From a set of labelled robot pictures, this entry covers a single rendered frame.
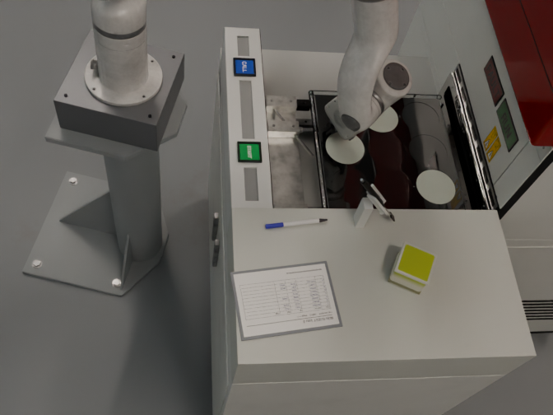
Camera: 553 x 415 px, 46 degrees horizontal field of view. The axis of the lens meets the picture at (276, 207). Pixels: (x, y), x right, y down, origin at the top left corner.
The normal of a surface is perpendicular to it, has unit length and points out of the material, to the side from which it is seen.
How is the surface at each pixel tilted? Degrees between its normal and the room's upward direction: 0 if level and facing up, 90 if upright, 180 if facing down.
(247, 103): 0
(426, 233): 0
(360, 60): 50
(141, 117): 2
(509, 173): 90
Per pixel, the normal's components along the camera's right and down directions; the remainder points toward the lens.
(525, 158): -0.99, -0.01
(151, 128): -0.19, 0.84
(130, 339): 0.14, -0.50
